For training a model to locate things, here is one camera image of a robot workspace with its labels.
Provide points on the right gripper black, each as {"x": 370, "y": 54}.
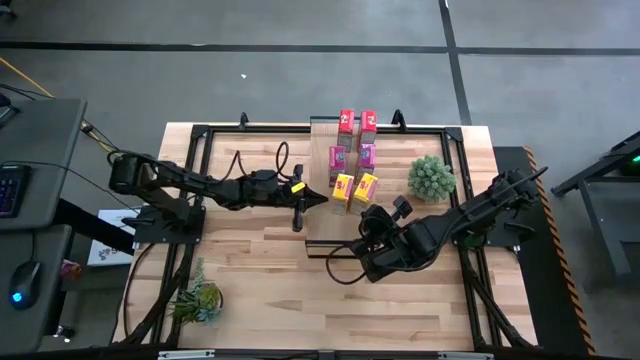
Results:
{"x": 380, "y": 222}

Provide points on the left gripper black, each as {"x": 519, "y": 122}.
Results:
{"x": 267, "y": 189}

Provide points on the yellow cereal box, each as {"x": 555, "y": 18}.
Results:
{"x": 365, "y": 189}
{"x": 343, "y": 190}

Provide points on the pink cereal box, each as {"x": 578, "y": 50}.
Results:
{"x": 337, "y": 160}
{"x": 366, "y": 159}

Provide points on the red cereal box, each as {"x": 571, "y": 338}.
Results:
{"x": 346, "y": 122}
{"x": 368, "y": 122}

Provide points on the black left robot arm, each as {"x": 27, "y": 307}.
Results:
{"x": 170, "y": 177}

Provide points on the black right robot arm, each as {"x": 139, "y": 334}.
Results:
{"x": 450, "y": 225}

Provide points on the yellow tape tag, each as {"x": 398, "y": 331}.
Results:
{"x": 298, "y": 187}

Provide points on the bushy green potted plant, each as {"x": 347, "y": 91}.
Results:
{"x": 431, "y": 177}

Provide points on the black table clamp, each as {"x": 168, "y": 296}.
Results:
{"x": 398, "y": 117}
{"x": 243, "y": 119}

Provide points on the spiky succulent plant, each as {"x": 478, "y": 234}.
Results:
{"x": 197, "y": 302}

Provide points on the black mat with hazard stripes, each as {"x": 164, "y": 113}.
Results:
{"x": 545, "y": 280}

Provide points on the white cardboard box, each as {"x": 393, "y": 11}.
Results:
{"x": 112, "y": 245}

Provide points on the black metal stand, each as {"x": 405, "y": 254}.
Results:
{"x": 610, "y": 215}

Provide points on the colourful snack packet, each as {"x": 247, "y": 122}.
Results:
{"x": 70, "y": 270}

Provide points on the grey desk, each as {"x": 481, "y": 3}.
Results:
{"x": 35, "y": 240}
{"x": 45, "y": 140}

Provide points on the shiny desk caster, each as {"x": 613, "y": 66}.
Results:
{"x": 65, "y": 332}

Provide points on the black computer mouse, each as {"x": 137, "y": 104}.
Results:
{"x": 25, "y": 282}

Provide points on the black backlit keyboard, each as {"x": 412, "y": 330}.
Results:
{"x": 12, "y": 190}

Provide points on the wooden shelf with black frame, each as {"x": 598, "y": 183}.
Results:
{"x": 320, "y": 165}

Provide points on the black aluminium table frame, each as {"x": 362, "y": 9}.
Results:
{"x": 240, "y": 129}

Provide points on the silver metal bracket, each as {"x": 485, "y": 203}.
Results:
{"x": 186, "y": 354}
{"x": 465, "y": 356}

